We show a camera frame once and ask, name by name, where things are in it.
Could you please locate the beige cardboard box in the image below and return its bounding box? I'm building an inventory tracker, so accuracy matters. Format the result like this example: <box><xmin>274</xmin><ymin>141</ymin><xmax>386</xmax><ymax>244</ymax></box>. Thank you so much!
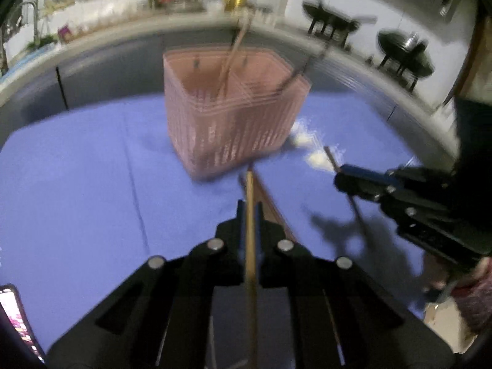
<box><xmin>423</xmin><ymin>303</ymin><xmax>474</xmax><ymax>354</ymax></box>

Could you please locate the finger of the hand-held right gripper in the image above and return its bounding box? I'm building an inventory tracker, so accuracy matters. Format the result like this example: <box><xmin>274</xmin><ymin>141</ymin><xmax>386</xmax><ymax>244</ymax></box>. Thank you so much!
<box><xmin>334</xmin><ymin>174</ymin><xmax>397</xmax><ymax>203</ymax></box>
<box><xmin>338</xmin><ymin>163</ymin><xmax>404</xmax><ymax>189</ymax></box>

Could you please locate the bunch of chopsticks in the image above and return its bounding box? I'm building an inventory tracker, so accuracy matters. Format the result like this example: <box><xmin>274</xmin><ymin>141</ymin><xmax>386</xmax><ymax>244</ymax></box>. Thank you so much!
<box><xmin>192</xmin><ymin>19</ymin><xmax>331</xmax><ymax>101</ymax></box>

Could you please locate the person's right forearm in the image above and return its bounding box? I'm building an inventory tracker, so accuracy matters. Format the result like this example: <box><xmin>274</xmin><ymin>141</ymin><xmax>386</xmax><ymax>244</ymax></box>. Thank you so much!
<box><xmin>451</xmin><ymin>257</ymin><xmax>492</xmax><ymax>335</ymax></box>

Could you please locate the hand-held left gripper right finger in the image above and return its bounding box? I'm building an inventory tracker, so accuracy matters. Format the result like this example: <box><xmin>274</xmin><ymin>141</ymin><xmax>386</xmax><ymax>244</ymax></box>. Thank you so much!
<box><xmin>256</xmin><ymin>201</ymin><xmax>455</xmax><ymax>369</ymax></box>

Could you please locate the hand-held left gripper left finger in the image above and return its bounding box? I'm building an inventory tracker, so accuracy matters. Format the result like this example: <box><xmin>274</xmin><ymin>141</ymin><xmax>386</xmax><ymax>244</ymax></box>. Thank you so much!
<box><xmin>46</xmin><ymin>200</ymin><xmax>247</xmax><ymax>369</ymax></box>

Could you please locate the dark thin chopstick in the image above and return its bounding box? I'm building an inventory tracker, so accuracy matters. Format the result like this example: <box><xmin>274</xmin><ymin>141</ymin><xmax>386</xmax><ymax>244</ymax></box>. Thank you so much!
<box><xmin>324</xmin><ymin>146</ymin><xmax>370</xmax><ymax>239</ymax></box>

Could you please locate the pink plastic utensil basket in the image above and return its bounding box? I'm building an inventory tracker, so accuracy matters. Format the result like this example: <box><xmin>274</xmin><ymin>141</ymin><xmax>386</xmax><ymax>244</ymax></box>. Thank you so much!
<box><xmin>162</xmin><ymin>48</ymin><xmax>312</xmax><ymax>181</ymax></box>

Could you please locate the light wooden chopstick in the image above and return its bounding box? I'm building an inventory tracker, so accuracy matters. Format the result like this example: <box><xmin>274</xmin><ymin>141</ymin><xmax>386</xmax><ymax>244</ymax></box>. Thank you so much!
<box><xmin>245</xmin><ymin>170</ymin><xmax>259</xmax><ymax>369</ymax></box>

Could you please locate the reddish brown chopstick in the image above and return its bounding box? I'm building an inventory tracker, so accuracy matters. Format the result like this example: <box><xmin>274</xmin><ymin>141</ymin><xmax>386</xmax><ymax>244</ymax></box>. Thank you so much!
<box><xmin>238</xmin><ymin>171</ymin><xmax>298</xmax><ymax>244</ymax></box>

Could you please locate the grey kitchen counter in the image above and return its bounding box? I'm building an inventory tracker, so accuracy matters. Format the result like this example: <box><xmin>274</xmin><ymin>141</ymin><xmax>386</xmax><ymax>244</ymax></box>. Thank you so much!
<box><xmin>0</xmin><ymin>0</ymin><xmax>462</xmax><ymax>154</ymax></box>

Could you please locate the black wok with lid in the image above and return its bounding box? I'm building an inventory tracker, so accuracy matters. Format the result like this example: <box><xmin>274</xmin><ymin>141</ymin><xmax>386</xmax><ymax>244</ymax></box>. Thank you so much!
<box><xmin>377</xmin><ymin>29</ymin><xmax>437</xmax><ymax>93</ymax></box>

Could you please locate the blue printed tablecloth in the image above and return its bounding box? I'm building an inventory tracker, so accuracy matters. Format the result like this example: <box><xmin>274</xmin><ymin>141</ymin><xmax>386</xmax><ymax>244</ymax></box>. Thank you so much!
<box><xmin>0</xmin><ymin>92</ymin><xmax>458</xmax><ymax>354</ymax></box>

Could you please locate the black wok with handle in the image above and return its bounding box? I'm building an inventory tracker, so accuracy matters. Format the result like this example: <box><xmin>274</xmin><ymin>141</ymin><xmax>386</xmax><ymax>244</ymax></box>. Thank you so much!
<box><xmin>302</xmin><ymin>0</ymin><xmax>379</xmax><ymax>45</ymax></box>

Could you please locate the black smartphone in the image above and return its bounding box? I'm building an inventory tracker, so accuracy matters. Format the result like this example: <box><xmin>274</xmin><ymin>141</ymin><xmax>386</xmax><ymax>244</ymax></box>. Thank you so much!
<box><xmin>0</xmin><ymin>284</ymin><xmax>46</xmax><ymax>366</ymax></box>

